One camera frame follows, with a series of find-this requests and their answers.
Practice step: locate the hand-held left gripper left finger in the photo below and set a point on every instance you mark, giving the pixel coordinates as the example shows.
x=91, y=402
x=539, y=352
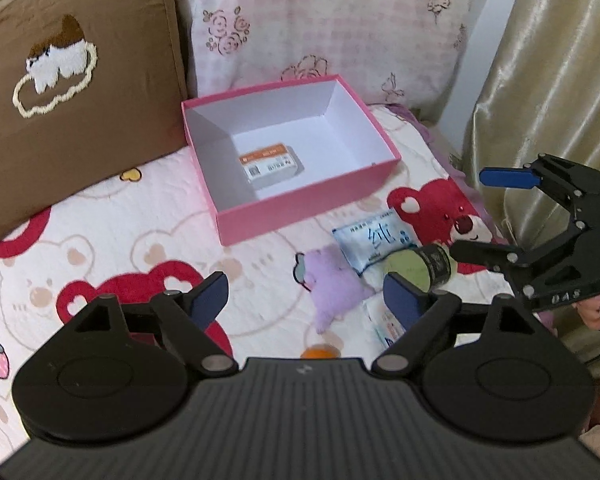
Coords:
x=211, y=296

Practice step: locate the gold curtain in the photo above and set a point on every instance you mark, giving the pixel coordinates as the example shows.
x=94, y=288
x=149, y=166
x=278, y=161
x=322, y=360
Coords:
x=545, y=60

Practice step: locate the purple plush toy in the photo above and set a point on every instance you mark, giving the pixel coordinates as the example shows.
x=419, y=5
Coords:
x=332, y=285

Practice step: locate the white floral tissue pack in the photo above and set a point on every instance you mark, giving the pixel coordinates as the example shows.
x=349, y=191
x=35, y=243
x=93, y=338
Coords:
x=386, y=322

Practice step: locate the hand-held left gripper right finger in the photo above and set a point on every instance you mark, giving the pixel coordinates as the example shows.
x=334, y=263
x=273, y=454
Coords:
x=402, y=296

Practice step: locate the pink cardboard box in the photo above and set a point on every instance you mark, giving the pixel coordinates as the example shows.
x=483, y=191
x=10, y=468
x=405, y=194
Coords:
x=290, y=125

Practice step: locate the orange makeup sponge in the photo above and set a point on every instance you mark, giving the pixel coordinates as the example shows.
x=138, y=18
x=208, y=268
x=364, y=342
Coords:
x=321, y=352

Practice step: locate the green and black round tin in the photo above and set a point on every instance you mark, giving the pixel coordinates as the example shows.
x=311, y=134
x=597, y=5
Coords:
x=422, y=267

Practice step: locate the bear printed blanket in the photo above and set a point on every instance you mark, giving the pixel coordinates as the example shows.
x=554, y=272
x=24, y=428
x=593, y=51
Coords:
x=130, y=220

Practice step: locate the blue and white tissue pack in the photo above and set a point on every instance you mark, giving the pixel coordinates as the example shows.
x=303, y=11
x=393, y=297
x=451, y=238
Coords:
x=372, y=237

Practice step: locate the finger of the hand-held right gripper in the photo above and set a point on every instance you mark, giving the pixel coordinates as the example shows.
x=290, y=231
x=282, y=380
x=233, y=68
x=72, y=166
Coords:
x=485, y=252
x=505, y=177

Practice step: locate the orange and white tissue pack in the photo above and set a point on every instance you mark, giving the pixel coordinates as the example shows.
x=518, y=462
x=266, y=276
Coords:
x=271, y=162

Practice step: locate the brown embroidered cushion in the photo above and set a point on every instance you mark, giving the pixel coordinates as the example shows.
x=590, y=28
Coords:
x=80, y=110

